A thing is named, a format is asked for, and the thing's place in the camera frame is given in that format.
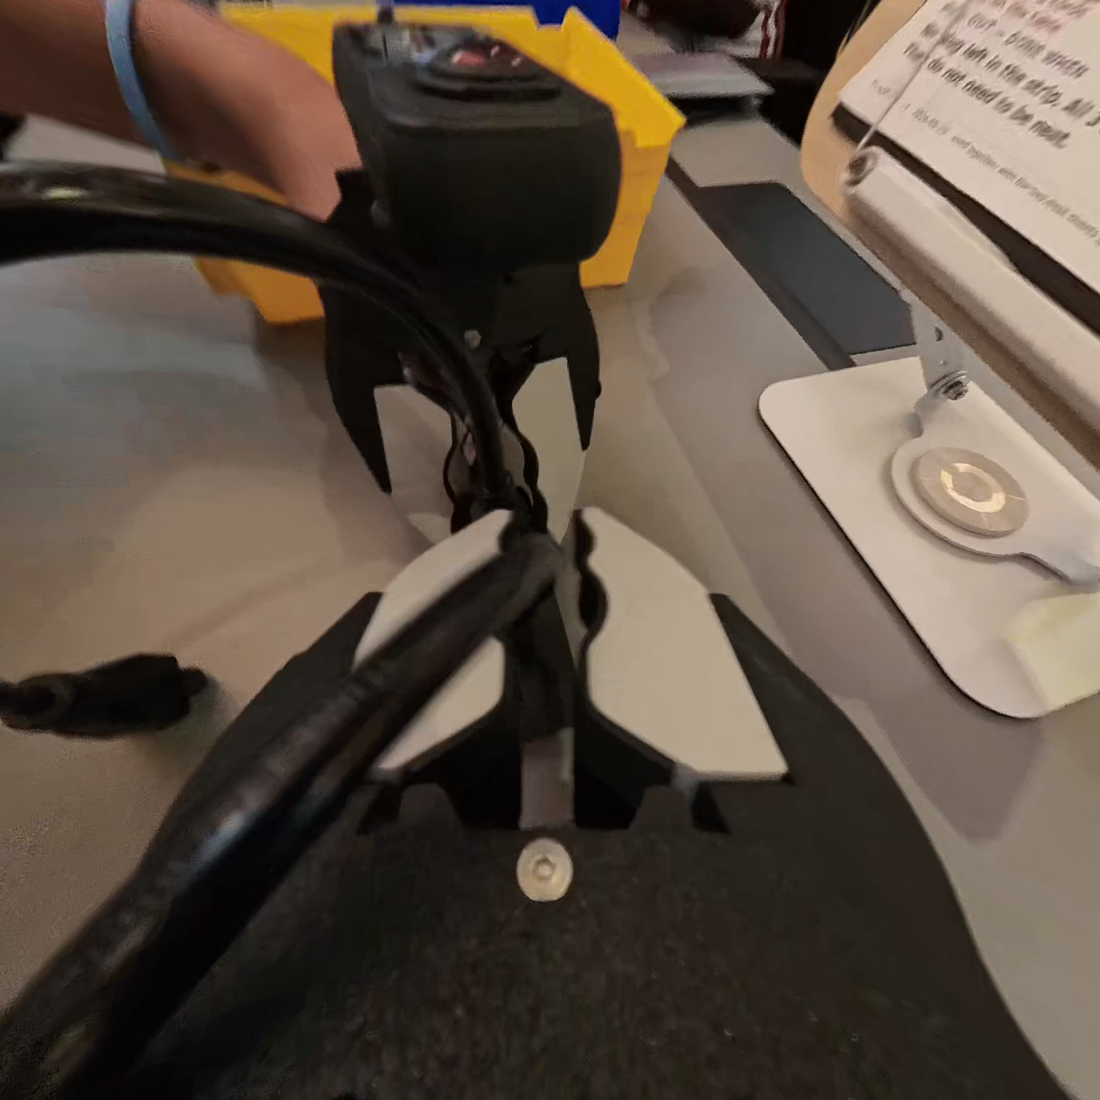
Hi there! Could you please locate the grey folded pouch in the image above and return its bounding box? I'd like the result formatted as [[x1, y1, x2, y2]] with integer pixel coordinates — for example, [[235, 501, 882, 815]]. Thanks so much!
[[632, 51, 772, 103]]

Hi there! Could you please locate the blue plastic bin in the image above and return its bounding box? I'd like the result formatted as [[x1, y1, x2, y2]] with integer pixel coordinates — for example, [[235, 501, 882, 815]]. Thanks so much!
[[528, 0, 622, 39]]

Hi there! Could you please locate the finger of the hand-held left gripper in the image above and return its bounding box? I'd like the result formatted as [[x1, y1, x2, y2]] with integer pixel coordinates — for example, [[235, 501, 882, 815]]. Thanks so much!
[[375, 381, 469, 542], [502, 360, 587, 542]]

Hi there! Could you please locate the person's left forearm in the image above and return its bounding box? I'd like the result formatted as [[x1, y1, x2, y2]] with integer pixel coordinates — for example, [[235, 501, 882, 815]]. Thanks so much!
[[0, 0, 139, 143]]

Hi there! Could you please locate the person's left hand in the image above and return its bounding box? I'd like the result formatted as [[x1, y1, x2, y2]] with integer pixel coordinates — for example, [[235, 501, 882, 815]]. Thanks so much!
[[129, 0, 361, 219]]

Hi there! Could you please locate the yellow plastic bin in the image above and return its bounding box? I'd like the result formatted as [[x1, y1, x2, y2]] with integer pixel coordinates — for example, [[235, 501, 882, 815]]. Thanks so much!
[[167, 3, 689, 326]]

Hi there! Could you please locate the grey desk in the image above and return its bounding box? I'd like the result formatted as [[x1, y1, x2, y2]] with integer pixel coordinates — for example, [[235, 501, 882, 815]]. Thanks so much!
[[0, 43, 1100, 1100]]

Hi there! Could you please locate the blue wristband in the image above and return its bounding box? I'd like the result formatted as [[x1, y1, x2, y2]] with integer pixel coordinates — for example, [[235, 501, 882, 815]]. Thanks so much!
[[103, 0, 176, 161]]

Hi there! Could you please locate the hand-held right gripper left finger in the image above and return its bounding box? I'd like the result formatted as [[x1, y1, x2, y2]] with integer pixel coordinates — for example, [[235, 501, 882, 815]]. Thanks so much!
[[352, 511, 517, 779]]

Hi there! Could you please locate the black power cord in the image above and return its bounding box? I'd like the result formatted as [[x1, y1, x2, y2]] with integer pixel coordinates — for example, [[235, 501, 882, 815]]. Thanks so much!
[[0, 159, 576, 1100], [0, 653, 209, 738]]

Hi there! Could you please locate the wooden board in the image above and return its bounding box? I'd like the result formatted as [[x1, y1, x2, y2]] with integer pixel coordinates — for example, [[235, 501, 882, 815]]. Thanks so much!
[[798, 0, 1100, 470]]

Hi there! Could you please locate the dark grey desk pad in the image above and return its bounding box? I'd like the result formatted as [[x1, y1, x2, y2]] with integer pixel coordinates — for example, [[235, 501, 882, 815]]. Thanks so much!
[[666, 159, 916, 370]]

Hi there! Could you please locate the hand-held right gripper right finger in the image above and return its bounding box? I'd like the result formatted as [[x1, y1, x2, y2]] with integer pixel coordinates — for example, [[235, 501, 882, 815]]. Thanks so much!
[[571, 508, 790, 783]]

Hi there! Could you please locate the printed instruction sheet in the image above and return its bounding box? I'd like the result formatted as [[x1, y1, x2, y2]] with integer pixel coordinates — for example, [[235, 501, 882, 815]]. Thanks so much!
[[838, 0, 1100, 293]]

